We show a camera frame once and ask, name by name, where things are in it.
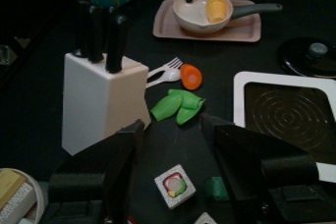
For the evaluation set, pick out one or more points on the pink plastic tray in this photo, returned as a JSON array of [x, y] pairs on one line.
[[244, 28]]

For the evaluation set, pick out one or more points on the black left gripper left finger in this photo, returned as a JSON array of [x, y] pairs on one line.
[[92, 175]]

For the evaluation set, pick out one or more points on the green toy corn husk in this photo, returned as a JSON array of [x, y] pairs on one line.
[[175, 105]]

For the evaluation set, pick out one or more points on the yellow toy corn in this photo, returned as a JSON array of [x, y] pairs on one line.
[[216, 8]]

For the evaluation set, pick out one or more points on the white plastic fork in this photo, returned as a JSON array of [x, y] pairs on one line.
[[168, 66]]

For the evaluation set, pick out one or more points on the black lid grey knob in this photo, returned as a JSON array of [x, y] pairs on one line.
[[305, 57]]

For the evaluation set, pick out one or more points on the square toy food tile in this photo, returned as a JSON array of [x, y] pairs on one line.
[[205, 218]]

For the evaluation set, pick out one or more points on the white round bowl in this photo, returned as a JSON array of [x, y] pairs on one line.
[[39, 195]]

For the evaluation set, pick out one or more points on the white speckled toy bread slice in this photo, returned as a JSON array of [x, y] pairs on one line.
[[17, 206]]

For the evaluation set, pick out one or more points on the white toy stove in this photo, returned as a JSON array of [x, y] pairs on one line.
[[239, 103]]

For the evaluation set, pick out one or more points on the small green toy block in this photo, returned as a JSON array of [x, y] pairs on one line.
[[216, 188]]

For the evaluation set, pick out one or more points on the white knife block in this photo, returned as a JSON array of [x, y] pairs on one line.
[[103, 103]]

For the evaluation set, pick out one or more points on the yellow toy bread slice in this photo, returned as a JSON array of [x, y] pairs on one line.
[[8, 185]]

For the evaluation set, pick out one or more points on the orange toy carrot slice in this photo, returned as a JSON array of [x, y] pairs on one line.
[[191, 77]]

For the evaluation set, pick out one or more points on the white plastic spoon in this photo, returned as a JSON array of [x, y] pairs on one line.
[[168, 76]]

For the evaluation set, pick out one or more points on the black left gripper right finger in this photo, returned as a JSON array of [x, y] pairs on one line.
[[263, 169]]

